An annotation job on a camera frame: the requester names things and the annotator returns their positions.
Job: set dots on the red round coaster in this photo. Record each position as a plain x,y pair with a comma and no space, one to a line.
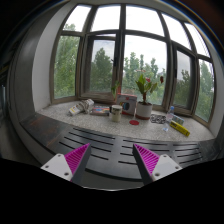
134,122

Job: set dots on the crumpled white package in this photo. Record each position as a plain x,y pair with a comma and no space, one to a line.
82,106

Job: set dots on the white flower pot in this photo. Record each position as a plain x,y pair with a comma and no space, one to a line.
143,111

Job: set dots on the pink and white box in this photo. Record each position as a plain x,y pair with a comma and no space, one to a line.
127,102

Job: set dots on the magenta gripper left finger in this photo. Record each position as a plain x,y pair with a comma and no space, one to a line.
71,165

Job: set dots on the green plant with red flowers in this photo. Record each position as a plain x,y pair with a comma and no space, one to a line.
145,85

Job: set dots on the flat colourful box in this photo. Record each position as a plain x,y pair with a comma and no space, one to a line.
100,110

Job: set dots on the dark framed bay window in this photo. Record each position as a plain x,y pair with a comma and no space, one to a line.
99,48

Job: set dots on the dark slatted radiator cover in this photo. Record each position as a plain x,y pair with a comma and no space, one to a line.
112,155

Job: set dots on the small light green box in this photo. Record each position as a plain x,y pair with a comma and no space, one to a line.
178,120

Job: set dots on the clear plastic water bottle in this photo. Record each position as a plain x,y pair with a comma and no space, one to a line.
169,117

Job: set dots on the black white patterned pack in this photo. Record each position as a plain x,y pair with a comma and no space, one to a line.
159,119

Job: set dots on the yellow rectangular box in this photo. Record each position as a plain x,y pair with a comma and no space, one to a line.
179,128

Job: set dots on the white mug with lid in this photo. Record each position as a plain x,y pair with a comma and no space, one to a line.
116,111

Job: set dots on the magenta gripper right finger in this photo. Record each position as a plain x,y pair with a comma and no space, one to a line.
152,166

